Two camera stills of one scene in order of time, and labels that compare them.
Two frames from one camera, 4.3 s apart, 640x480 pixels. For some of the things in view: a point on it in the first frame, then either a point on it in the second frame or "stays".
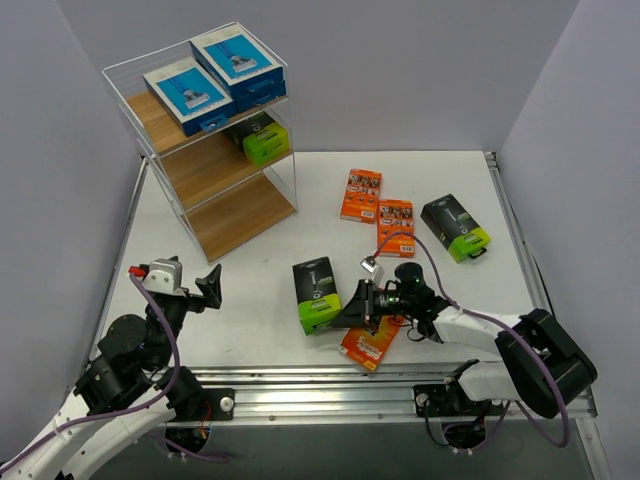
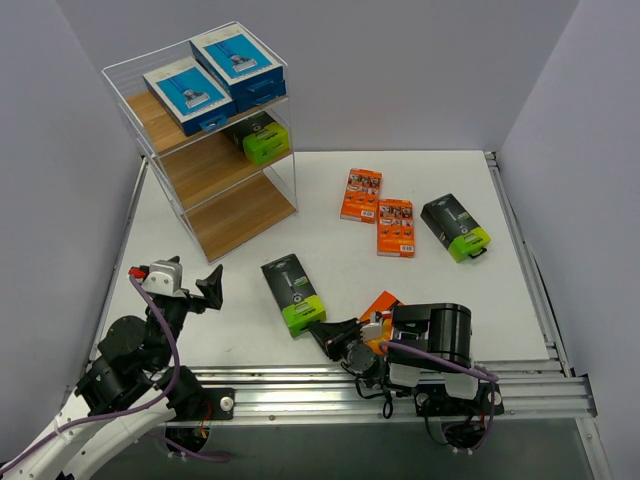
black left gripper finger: [211, 287] stays
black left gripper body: [198, 300] stays
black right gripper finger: [363, 296] -> [329, 331]
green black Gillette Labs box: [317, 293] -> [294, 293]
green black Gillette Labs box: [264, 139] stays
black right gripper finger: [352, 315] -> [332, 346]
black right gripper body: [370, 304] -> [345, 343]
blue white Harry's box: [245, 70] stays
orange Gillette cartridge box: [361, 197] stays
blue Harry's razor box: [249, 86] stays
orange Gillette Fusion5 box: [396, 216] stays
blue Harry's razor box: [191, 96] stays
